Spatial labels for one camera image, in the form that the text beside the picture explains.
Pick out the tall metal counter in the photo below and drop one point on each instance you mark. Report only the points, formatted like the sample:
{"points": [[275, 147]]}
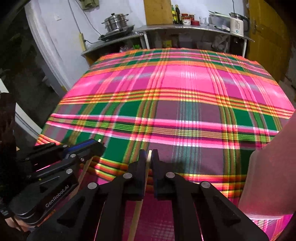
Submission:
{"points": [[185, 27]]}

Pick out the pink plastic utensil holder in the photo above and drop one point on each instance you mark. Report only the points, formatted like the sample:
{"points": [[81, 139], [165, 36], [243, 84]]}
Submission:
{"points": [[266, 173]]}

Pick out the clear glass cup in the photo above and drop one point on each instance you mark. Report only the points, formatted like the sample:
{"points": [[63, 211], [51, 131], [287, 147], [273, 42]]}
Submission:
{"points": [[203, 21]]}

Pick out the yellow wooden door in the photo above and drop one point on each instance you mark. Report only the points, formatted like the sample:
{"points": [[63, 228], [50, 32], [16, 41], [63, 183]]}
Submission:
{"points": [[268, 34]]}

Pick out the dark oil bottle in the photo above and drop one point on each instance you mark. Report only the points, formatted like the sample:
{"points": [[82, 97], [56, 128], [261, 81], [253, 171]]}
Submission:
{"points": [[178, 15], [173, 16]]}

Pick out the pink plaid tablecloth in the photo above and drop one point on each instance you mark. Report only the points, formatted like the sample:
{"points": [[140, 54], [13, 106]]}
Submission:
{"points": [[185, 92]]}

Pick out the low metal counter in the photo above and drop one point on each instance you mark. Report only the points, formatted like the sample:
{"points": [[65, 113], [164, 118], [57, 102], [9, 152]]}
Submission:
{"points": [[104, 45]]}

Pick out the small patterned bowl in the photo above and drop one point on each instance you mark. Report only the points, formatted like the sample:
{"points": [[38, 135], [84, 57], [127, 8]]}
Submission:
{"points": [[186, 22]]}

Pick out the wooden cutting board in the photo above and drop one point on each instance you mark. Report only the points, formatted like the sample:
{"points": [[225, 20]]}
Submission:
{"points": [[158, 11]]}

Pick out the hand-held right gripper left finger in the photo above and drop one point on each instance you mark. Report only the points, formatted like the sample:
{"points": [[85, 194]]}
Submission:
{"points": [[142, 166]]}

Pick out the stainless steel steamer pot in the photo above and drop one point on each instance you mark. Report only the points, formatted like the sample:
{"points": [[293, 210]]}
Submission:
{"points": [[115, 22]]}

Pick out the white electric kettle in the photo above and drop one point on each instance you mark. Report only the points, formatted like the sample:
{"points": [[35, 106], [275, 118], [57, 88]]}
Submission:
{"points": [[237, 24]]}

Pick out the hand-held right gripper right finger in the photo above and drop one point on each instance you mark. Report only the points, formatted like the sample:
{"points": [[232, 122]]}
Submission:
{"points": [[155, 166]]}

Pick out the white door frame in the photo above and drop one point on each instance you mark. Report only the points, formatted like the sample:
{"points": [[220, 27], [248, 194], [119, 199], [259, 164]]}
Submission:
{"points": [[46, 53]]}

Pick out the black induction cooker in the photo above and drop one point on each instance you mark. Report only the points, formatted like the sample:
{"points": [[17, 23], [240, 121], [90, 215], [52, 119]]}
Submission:
{"points": [[115, 34]]}

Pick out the green cloth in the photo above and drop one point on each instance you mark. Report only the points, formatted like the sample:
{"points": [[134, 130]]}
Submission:
{"points": [[89, 3]]}

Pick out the yellow power strip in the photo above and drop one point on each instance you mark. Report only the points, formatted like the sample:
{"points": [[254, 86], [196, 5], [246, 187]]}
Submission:
{"points": [[82, 41]]}

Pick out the wooden chopstick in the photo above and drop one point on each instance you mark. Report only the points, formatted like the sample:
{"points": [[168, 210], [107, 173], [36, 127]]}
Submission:
{"points": [[149, 157], [85, 168]]}

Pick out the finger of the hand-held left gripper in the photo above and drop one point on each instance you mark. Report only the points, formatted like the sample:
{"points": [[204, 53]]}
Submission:
{"points": [[78, 145], [94, 150]]}

